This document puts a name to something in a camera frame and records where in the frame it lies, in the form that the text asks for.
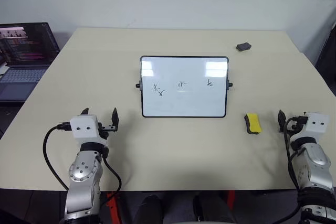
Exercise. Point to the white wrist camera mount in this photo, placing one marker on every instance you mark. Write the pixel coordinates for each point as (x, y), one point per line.
(316, 123)
(83, 127)

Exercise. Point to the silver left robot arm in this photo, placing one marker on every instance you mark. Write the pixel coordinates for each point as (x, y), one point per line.
(83, 171)

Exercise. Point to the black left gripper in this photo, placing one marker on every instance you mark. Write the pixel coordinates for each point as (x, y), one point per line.
(105, 130)

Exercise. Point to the red metal frame bar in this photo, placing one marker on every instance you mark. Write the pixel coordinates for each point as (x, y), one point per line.
(231, 199)
(113, 205)

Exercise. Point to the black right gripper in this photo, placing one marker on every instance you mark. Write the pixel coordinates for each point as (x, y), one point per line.
(296, 125)

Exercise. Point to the small dark grey object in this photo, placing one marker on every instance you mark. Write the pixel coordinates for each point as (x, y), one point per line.
(243, 46)

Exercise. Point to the dark rounded shape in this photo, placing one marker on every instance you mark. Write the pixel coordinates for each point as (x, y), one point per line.
(148, 209)

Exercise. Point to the open grey laptop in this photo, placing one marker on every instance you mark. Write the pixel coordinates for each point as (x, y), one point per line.
(23, 56)

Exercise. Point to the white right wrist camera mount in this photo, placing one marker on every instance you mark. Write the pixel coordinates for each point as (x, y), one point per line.
(316, 123)

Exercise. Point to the small black-framed whiteboard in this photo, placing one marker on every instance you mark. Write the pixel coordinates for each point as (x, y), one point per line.
(183, 87)

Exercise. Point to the yellow and black eraser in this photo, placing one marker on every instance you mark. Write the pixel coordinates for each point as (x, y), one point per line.
(254, 122)

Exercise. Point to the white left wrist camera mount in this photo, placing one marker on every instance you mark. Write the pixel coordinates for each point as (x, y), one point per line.
(83, 127)

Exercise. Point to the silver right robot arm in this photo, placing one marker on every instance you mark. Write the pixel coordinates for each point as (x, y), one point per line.
(313, 166)

